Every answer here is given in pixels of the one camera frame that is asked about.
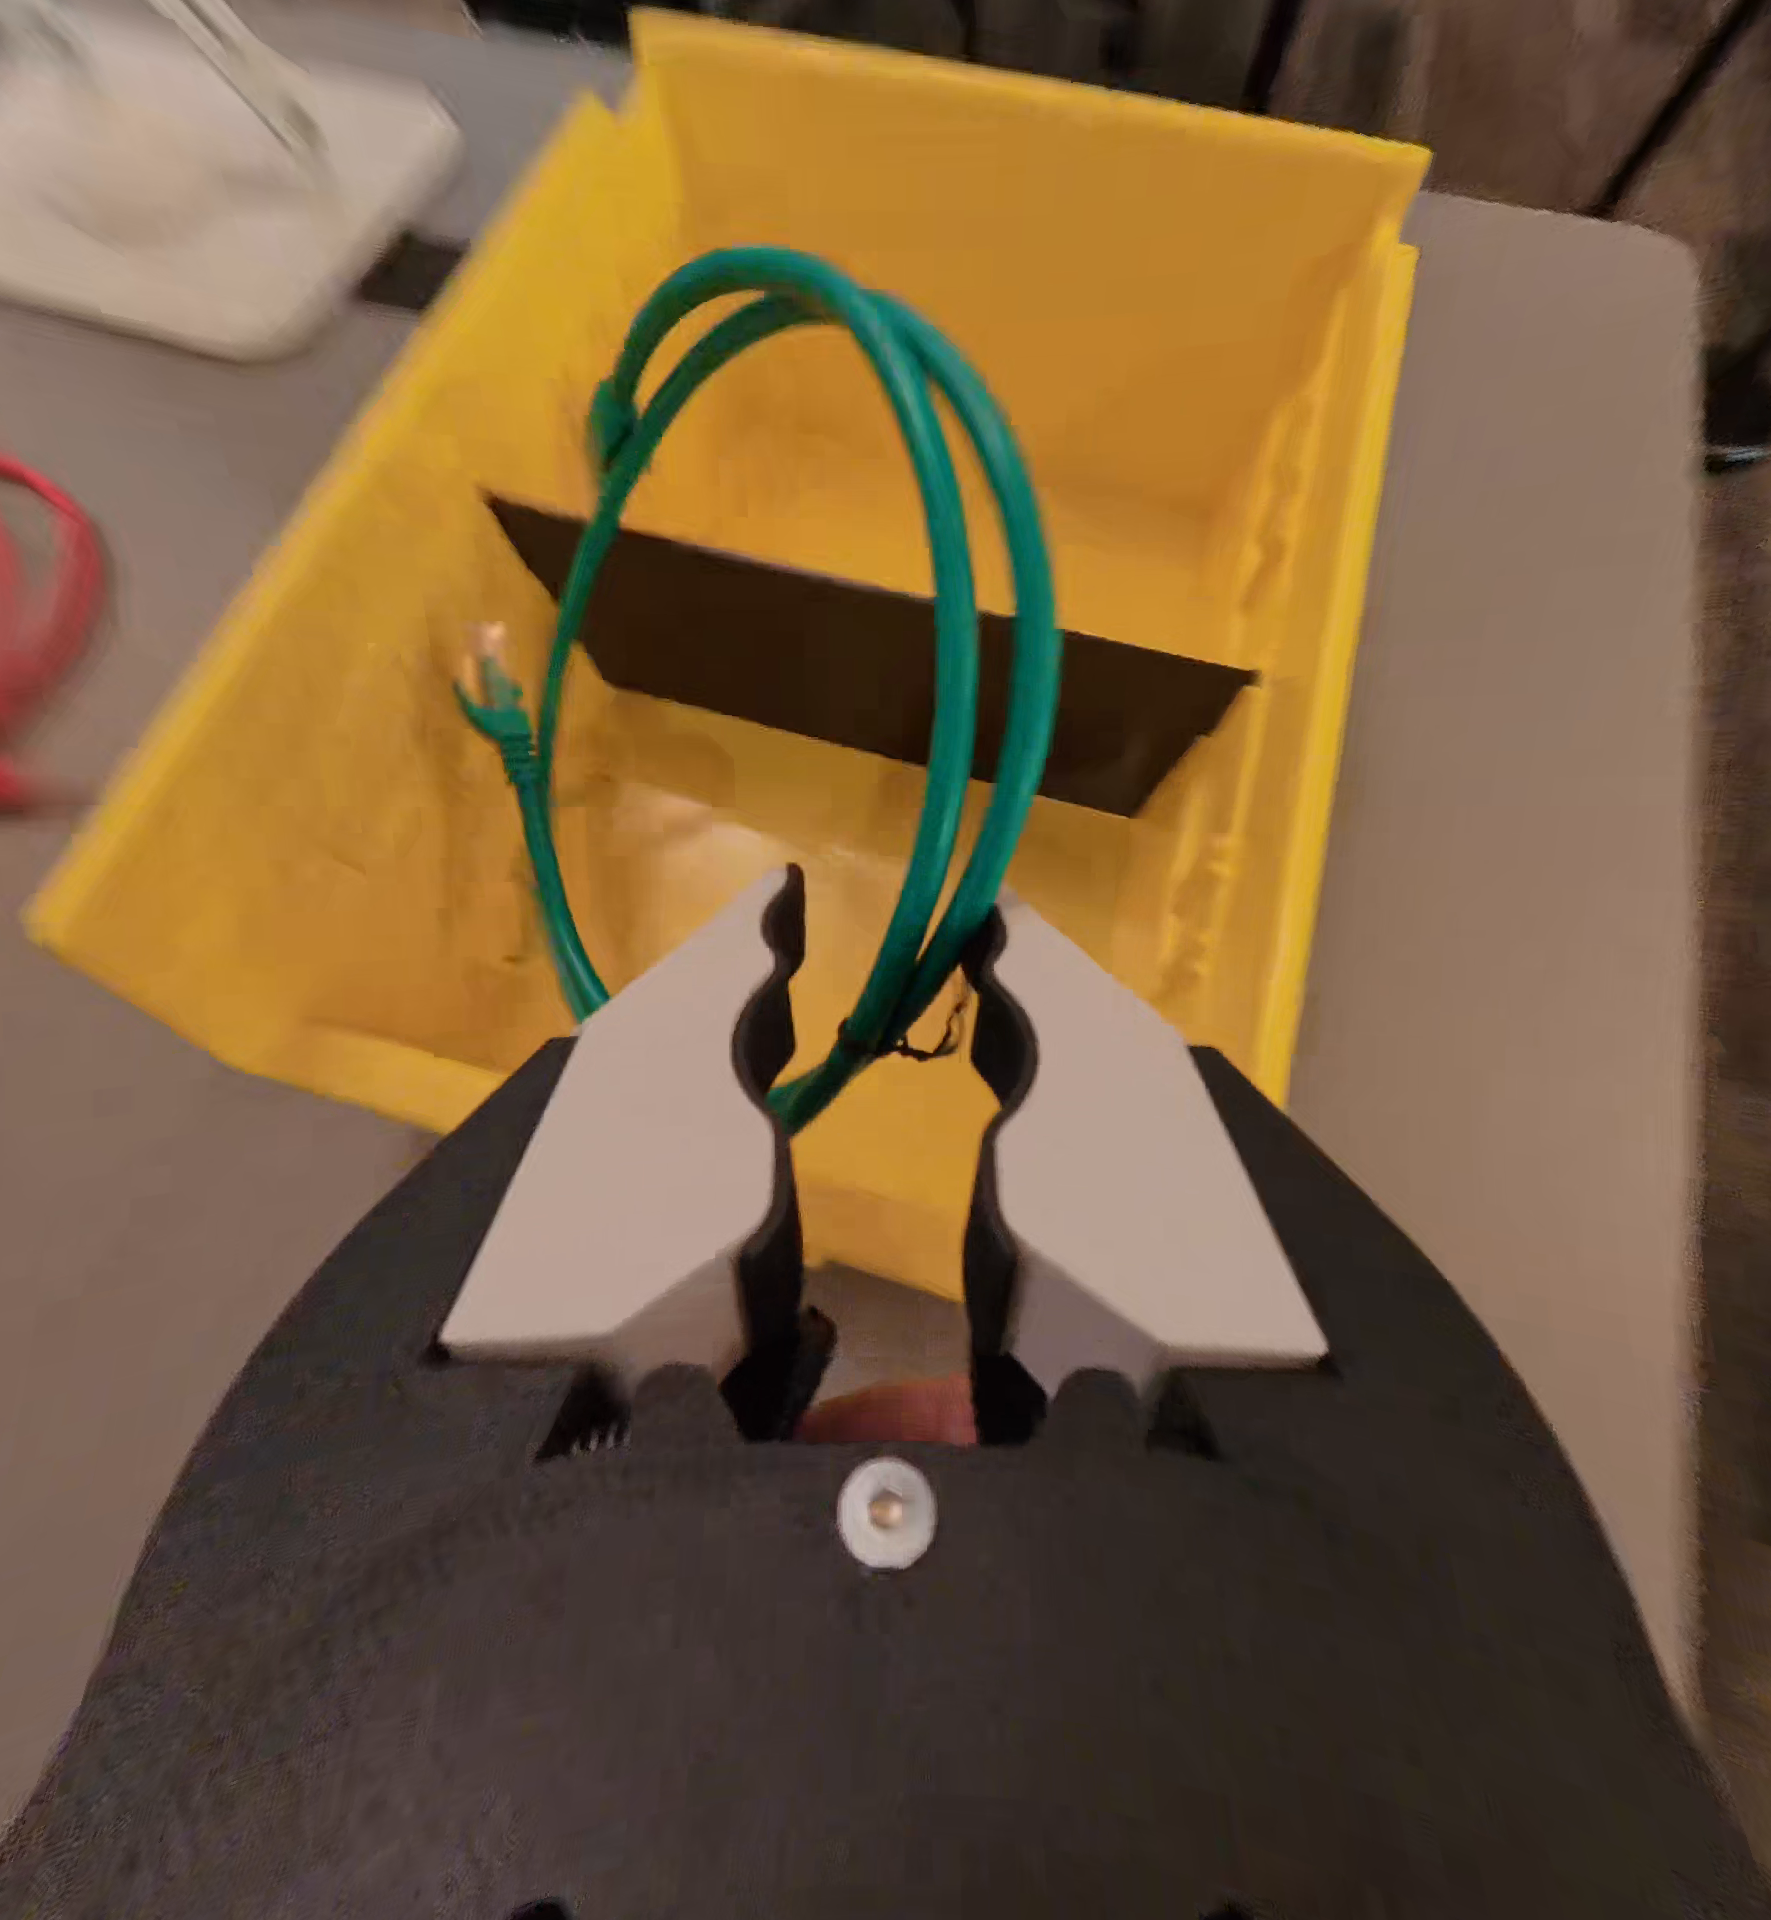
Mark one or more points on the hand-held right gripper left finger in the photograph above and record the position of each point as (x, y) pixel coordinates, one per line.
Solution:
(615, 1200)

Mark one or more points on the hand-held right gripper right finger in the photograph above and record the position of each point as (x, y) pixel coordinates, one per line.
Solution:
(1154, 1200)

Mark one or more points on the black twist tie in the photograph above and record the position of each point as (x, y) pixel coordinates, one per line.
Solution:
(900, 1044)

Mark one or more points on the yellow plastic bin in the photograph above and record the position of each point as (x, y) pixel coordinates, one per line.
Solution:
(1126, 301)

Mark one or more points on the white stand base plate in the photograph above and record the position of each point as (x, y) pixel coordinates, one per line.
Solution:
(374, 151)

